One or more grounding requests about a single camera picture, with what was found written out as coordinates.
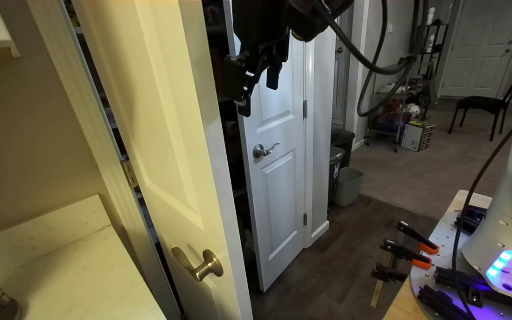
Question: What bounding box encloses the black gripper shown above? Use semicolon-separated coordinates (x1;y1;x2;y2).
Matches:
225;0;296;120

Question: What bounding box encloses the white panel pantry door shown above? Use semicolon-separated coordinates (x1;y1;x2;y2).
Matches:
232;33;312;294
72;0;255;320

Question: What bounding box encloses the white panel room door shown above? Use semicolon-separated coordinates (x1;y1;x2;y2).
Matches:
438;0;512;100

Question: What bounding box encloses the black trash can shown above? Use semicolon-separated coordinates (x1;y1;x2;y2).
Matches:
328;127;358;186

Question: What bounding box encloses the small grey waste bin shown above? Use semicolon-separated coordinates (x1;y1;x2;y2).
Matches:
332;166;367;209

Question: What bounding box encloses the black metal storage rack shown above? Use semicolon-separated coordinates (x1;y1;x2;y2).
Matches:
365;19;452;152

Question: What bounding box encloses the cardboard box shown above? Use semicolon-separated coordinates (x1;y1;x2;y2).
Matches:
399;120;438;155

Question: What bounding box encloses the black orange bar clamp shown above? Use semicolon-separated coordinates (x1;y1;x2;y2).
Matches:
396;219;444;259
381;239;436;273

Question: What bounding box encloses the black wooden chair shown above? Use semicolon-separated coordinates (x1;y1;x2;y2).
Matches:
447;65;512;145

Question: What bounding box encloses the metal lever door handle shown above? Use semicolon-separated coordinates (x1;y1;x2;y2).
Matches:
170;244;227;283
252;141;282;163

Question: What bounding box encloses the black cable bundle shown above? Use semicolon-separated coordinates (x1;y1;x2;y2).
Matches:
321;0;435;120

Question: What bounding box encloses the thin black cable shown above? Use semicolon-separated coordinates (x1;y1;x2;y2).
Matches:
449;99;512;320

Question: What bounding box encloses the black mounting bracket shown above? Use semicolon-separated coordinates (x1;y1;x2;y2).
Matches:
433;266;512;317
454;205;490;235
417;285;479;320

